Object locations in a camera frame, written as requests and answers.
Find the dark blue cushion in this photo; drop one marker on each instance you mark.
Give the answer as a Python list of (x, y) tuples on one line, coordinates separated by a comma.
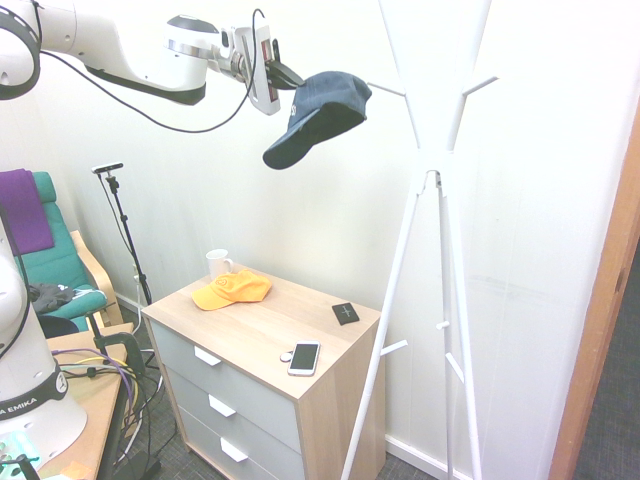
[(57, 326)]

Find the black metal table leg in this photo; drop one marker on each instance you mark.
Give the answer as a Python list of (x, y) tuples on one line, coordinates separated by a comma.
[(137, 462)]

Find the green wooden armchair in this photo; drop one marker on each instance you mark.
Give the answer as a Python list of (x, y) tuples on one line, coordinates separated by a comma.
[(55, 270)]

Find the brown wooden door frame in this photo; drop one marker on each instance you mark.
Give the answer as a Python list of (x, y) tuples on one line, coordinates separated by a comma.
[(595, 325)]

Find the black square pad with cross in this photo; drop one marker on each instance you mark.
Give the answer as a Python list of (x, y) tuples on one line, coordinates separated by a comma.
[(346, 314)]

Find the red wrist camera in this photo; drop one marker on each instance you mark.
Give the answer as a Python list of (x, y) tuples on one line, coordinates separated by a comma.
[(266, 52)]

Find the white metal coat stand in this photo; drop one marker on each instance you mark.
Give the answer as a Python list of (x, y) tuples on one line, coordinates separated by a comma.
[(434, 125)]

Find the dark grey garment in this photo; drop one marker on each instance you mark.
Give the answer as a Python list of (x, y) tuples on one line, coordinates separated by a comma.
[(47, 295)]

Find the orange baseball cap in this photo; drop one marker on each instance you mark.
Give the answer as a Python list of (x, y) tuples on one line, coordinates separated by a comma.
[(225, 295)]

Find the orange sticky note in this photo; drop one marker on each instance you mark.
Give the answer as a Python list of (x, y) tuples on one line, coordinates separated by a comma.
[(76, 470)]

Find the black screw clamp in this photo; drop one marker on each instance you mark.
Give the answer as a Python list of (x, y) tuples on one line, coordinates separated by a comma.
[(122, 345)]

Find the purple cloth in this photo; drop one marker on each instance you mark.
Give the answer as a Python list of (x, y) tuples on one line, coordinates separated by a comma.
[(25, 210)]

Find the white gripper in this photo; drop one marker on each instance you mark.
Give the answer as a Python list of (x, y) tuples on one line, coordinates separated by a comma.
[(260, 75)]

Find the small white round disc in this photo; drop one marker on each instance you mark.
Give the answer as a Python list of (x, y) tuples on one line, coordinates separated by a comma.
[(285, 356)]

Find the black camera tripod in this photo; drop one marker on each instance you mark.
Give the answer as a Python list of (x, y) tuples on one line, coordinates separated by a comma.
[(125, 225)]

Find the grey drawer front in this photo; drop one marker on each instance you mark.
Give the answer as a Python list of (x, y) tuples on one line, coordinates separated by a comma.
[(250, 395), (260, 445), (200, 440)]

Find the dark blue baseball cap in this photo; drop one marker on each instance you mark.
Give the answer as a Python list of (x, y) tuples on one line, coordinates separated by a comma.
[(325, 95)]

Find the wooden drawer cabinet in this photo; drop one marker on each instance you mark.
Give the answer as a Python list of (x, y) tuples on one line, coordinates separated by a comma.
[(340, 400)]

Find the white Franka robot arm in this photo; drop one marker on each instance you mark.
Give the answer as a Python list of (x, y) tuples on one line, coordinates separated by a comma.
[(125, 50)]

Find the white ceramic mug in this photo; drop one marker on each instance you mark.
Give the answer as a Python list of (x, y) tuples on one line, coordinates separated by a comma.
[(217, 262)]

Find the black stereo camera bar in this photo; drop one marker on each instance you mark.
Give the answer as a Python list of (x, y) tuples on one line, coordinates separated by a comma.
[(107, 168)]

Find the green patterned object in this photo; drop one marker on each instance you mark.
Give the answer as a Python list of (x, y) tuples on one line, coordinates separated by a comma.
[(15, 442)]

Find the white baseboard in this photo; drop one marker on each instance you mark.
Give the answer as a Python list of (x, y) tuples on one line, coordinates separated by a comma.
[(415, 452)]

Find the white smartphone black screen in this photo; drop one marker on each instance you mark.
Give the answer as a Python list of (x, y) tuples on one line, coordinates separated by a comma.
[(305, 359)]

